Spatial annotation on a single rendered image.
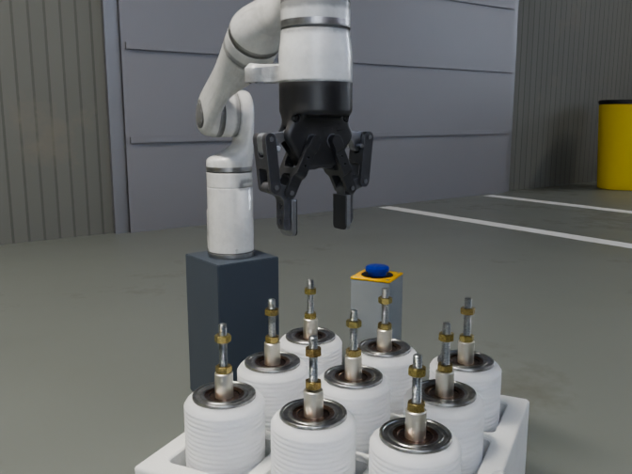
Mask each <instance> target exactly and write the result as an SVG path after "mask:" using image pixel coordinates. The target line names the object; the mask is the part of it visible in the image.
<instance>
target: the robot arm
mask: <svg viewBox="0 0 632 474"><path fill-rule="evenodd" d="M350 2H351V0H255V1H253V2H251V3H249V4H247V5H246V6H244V7H243V8H241V9H239V10H238V11H237V12H236V13H235V14H234V16H233V17H232V19H231V21H230V23H229V28H228V31H227V33H226V36H225V38H224V41H223V44H222V48H221V51H220V54H219V56H218V58H217V61H216V63H215V66H214V68H213V71H212V73H211V75H210V77H209V79H208V81H207V83H206V85H205V86H204V88H203V89H202V91H201V93H200V96H199V98H198V101H197V108H196V124H197V128H198V129H199V131H200V132H201V133H202V134H204V135H206V136H210V137H232V142H231V144H230V146H229V147H227V148H226V149H225V150H223V151H221V152H219V153H217V154H215V155H212V156H210V157H209V158H208V159H207V161H206V171H207V172H206V178H207V207H208V209H207V237H208V253H209V257H210V258H213V259H219V260H239V259H246V258H250V257H252V256H254V221H253V173H252V164H253V154H254V153H255V161H256V169H257V178H258V186H259V189H260V191H262V192H265V193H267V194H270V195H273V196H274V197H275V198H276V224H277V227H278V228H279V229H280V231H281V233H282V234H283V235H287V236H295V235H296V234H297V199H293V198H294V197H295V196H296V193H297V191H298V188H299V186H300V183H301V181H302V180H303V179H304V178H305V177H306V176H307V174H308V171H309V170H310V169H317V168H323V169H324V172H325V173H326V174H327V175H328V176H329V178H330V180H331V182H332V184H333V186H334V189H335V191H337V194H333V225H334V227H335V228H336V229H349V228H350V223H352V221H353V208H354V192H355V191H356V190H357V189H359V188H361V187H362V186H364V187H366V186H367V185H368V184H369V181H370V172H371V154H372V143H373V134H372V132H359V131H354V132H353V131H352V130H351V128H350V125H349V121H348V119H349V116H350V115H351V113H352V110H353V50H352V42H351V31H350V29H351V3H350ZM277 53H278V64H273V63H274V61H275V59H276V57H277ZM250 84H279V113H280V115H281V118H282V121H281V125H280V128H279V130H278V132H276V133H255V134H254V122H255V111H254V103H253V99H252V97H251V95H250V93H249V92H247V91H245V90H242V89H243V88H245V87H247V86H249V85H250ZM280 144H281V145H282V147H283V148H284V150H285V151H286V153H285V156H284V158H283V161H282V163H281V165H280V167H279V164H278V156H277V154H278V153H279V151H280ZM346 147H348V148H349V149H350V152H349V159H348V157H347V154H346V152H345V149H346ZM293 166H295V167H293ZM358 170H359V173H358Z"/></svg>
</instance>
